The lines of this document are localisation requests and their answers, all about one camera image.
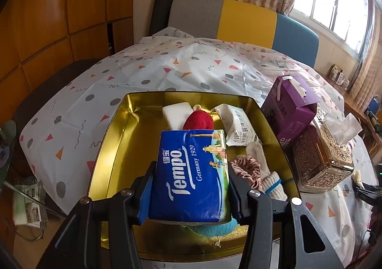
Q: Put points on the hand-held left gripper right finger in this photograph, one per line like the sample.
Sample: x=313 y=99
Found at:
x=236 y=200

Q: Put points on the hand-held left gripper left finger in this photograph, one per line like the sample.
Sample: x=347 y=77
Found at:
x=145 y=200

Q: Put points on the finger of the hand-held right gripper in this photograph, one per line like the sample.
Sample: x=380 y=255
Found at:
x=368 y=193

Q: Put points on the cream knitted cloth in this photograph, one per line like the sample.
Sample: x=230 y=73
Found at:
x=357 y=178

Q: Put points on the dusty pink scrunchie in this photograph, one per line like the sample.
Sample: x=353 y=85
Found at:
x=246 y=169

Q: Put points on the white work glove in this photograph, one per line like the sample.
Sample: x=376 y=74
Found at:
x=268 y=182

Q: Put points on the blue tissue packet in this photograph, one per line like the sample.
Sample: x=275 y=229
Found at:
x=188 y=173

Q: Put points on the gold metal tin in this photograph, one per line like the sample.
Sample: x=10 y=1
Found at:
x=119 y=143

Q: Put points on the white wipes packet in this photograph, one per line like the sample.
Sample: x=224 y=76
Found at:
x=235 y=125

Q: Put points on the white rectangular sponge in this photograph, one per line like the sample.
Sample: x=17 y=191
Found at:
x=176 y=113

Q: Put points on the ornate metal tissue box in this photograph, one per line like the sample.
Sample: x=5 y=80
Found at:
x=319 y=158

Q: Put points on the white tissue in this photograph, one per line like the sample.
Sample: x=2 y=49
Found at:
x=343 y=127

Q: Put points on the wooden side table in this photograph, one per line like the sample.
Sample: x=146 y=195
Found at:
x=355 y=109

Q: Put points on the blue folding chair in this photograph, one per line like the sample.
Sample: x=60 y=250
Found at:
x=373 y=108

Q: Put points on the purple carton box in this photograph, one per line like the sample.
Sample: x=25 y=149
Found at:
x=289 y=111

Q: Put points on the newspaper pile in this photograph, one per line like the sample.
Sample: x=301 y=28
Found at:
x=28 y=203

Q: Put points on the group of small boxes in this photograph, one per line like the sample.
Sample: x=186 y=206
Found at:
x=338 y=76

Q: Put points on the patterned white tablecloth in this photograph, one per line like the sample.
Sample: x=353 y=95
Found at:
x=89 y=84

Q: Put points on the multicolour sofa backrest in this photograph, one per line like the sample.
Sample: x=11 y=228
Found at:
x=247 y=21

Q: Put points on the black rolled mat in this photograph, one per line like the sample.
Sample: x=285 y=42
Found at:
x=162 y=9

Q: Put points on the wooden wardrobe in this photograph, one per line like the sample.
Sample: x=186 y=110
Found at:
x=59 y=12

